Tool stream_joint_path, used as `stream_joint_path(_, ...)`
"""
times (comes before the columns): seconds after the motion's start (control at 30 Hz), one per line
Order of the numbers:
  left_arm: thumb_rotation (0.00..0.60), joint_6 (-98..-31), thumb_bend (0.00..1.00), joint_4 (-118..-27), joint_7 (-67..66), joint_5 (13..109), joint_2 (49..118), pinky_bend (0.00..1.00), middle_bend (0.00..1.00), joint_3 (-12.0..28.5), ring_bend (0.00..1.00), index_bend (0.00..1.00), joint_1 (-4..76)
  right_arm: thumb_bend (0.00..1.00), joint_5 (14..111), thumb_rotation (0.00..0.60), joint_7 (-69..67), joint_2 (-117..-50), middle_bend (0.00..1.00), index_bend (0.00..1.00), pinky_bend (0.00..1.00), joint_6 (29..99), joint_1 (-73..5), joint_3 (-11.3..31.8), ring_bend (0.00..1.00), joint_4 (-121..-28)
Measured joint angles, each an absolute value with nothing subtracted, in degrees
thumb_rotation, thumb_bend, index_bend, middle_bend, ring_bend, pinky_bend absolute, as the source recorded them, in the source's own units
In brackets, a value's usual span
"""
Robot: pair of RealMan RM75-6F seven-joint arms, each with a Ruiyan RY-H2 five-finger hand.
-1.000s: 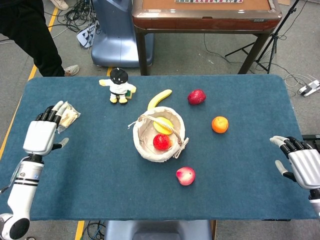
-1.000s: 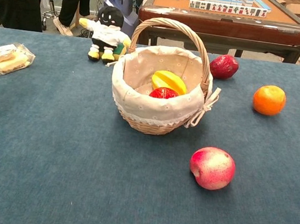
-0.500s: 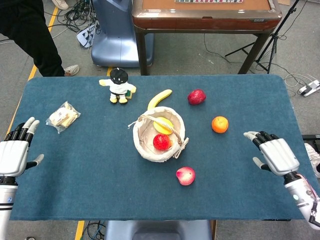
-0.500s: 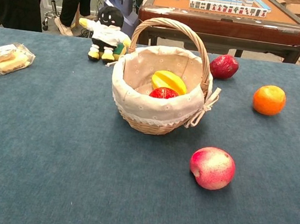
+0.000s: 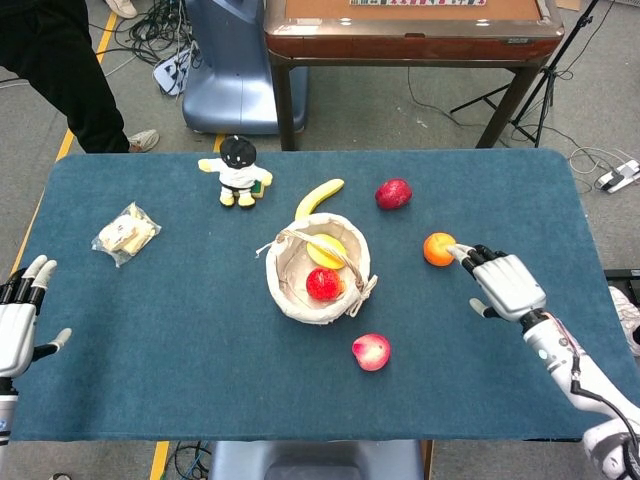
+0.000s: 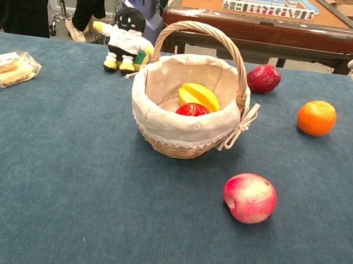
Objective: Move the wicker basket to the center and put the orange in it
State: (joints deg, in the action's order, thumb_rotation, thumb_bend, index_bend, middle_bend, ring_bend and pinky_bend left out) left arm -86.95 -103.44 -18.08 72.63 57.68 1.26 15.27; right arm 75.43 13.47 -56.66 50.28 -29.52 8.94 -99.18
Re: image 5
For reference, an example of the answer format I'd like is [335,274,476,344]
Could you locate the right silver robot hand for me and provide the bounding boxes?
[447,243,548,323]

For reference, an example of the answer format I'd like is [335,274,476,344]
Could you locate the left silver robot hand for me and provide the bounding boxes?
[0,254,73,379]

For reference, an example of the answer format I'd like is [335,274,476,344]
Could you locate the orange fruit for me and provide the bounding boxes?
[422,231,458,268]

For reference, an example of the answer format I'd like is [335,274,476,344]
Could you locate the wicker basket with cloth liner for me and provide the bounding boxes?
[255,212,380,327]

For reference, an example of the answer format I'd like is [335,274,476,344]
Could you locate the grey blue own robot base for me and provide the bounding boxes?
[207,439,426,480]

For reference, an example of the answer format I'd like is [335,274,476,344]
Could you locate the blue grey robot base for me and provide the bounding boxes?
[181,0,310,137]

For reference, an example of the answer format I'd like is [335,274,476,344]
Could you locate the black flat box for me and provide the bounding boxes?
[603,268,640,301]

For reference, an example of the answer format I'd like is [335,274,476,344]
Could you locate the white sneaker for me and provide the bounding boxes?
[128,128,161,153]
[608,285,640,358]
[102,0,139,19]

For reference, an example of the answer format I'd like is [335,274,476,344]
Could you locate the clear bag of bread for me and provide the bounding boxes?
[90,201,163,269]

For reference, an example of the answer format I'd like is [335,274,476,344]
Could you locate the dark red fruit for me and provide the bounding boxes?
[374,178,414,211]

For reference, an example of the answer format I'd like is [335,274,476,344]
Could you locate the pink white peach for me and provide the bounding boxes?
[351,333,393,373]

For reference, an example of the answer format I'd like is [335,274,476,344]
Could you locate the white power strip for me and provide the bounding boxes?
[594,158,640,194]

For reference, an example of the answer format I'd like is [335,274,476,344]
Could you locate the blue table cloth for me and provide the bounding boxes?
[9,148,634,444]

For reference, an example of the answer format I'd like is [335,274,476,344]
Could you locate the bright red apple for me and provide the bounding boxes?
[305,267,347,303]

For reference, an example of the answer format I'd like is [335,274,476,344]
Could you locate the yellow banana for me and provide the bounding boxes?
[294,178,346,223]

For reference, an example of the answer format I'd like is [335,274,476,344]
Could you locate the black tripod stand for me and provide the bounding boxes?
[449,0,601,149]

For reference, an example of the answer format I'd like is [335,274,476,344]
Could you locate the person in black clothes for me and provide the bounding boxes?
[0,0,132,154]

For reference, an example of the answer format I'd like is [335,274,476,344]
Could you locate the brown mahjong table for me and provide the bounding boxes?
[263,0,566,152]

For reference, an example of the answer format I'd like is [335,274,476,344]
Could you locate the black-headed plush doll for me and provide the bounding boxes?
[197,134,274,210]

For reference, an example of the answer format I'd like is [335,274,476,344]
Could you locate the pale blue power strip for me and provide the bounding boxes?
[152,47,195,97]

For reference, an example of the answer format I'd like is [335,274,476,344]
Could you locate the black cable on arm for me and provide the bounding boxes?
[568,349,637,439]

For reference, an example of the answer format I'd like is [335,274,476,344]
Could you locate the thin white floor cable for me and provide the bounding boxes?
[567,146,632,176]

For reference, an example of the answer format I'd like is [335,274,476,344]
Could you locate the cables under table edge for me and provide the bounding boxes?
[168,440,214,480]

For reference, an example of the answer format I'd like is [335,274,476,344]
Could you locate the tangle of black floor cables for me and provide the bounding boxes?
[112,0,204,69]

